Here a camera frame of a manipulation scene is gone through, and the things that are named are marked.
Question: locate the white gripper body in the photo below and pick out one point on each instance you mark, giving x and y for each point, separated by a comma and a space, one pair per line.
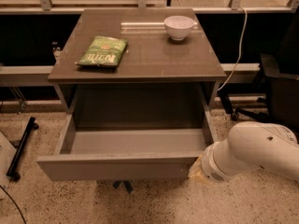
210, 169

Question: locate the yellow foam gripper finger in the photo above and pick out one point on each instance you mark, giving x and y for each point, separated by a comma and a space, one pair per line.
196, 172

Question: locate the grey top drawer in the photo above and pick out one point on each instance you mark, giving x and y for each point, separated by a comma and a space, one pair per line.
124, 134

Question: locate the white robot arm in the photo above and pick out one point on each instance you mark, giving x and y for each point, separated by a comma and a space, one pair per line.
249, 146

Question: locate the grey drawer cabinet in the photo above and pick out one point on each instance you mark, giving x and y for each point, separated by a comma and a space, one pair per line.
150, 56

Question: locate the black office chair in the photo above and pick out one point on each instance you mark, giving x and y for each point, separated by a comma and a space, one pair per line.
280, 73

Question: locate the white bowl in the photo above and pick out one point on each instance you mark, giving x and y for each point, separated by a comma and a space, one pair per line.
178, 27

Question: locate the green chip bag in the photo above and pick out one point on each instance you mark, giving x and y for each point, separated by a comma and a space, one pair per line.
104, 52

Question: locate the black wheeled stand leg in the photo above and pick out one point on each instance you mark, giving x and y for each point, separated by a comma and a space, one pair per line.
12, 169

